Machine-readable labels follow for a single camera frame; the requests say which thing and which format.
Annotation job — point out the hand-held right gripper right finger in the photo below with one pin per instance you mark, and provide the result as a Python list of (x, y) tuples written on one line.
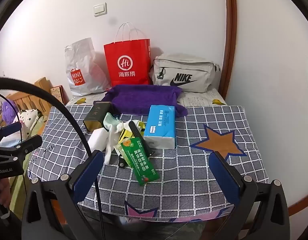
[(224, 177)]

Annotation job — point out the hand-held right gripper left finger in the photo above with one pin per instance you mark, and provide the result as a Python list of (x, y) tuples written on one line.
[(90, 172)]

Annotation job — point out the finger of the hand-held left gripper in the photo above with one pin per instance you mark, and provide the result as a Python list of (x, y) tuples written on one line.
[(28, 145), (8, 130)]

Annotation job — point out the small white box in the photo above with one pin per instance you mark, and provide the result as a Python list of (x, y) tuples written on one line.
[(97, 140)]

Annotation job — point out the green snack packet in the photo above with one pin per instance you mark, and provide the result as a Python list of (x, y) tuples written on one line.
[(138, 162)]

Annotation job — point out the purple towel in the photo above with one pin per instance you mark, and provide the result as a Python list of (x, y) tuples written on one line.
[(138, 97)]

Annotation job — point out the person's left hand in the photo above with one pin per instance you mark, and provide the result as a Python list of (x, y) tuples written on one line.
[(4, 192)]

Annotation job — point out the purple plush toy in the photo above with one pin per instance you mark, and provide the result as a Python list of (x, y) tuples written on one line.
[(8, 112)]

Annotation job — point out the white dotted pillow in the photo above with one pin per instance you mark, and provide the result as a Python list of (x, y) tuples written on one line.
[(28, 120)]

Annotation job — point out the grey checked tablecloth with stars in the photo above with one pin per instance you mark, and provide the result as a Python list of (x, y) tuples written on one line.
[(194, 160)]

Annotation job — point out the wooden bed headboard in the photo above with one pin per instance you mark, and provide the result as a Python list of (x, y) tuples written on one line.
[(41, 85)]

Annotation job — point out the dark green tin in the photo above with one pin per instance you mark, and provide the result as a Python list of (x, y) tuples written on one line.
[(95, 116)]

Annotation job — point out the patterned flat box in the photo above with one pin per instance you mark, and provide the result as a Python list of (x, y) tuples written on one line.
[(57, 93)]

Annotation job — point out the white fruit print sheet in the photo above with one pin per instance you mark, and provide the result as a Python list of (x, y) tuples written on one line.
[(201, 98)]

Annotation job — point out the blue tissue pack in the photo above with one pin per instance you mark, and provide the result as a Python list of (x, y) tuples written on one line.
[(160, 122)]

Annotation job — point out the white plastic shopping bag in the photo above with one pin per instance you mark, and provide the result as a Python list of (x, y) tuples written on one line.
[(78, 62)]

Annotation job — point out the light grey waist bag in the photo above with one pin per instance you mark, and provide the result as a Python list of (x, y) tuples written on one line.
[(184, 65)]

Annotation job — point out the red paper bag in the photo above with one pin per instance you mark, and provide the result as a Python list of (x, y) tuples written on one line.
[(126, 55)]

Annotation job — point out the brown wooden door frame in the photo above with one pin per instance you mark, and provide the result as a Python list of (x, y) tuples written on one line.
[(230, 30)]

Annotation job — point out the white light switch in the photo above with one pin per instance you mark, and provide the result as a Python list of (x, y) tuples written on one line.
[(100, 9)]

